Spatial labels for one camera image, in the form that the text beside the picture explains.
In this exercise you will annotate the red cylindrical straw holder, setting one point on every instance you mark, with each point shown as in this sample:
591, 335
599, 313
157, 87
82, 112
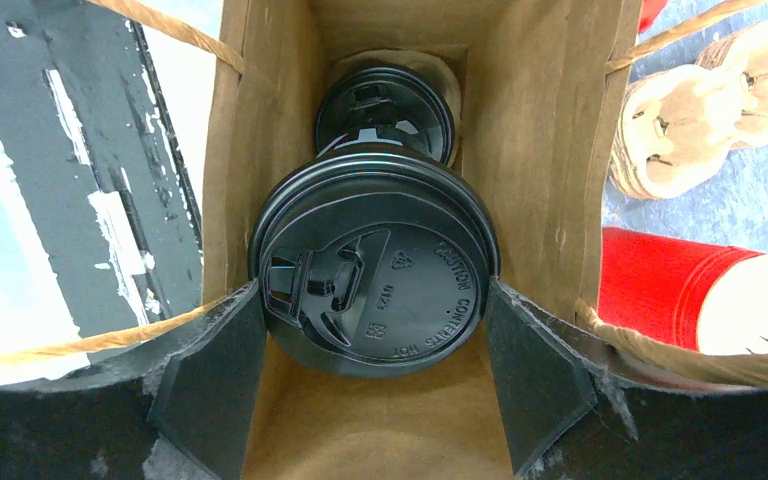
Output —
656, 285

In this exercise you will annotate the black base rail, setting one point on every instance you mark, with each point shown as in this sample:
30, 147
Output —
94, 154

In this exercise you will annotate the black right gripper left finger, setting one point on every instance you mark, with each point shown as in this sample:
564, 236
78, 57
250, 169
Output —
179, 406

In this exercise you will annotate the brown cardboard cup carrier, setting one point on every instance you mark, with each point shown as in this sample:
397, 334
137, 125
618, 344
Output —
676, 127

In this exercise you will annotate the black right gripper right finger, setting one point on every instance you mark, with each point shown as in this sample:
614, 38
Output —
573, 407

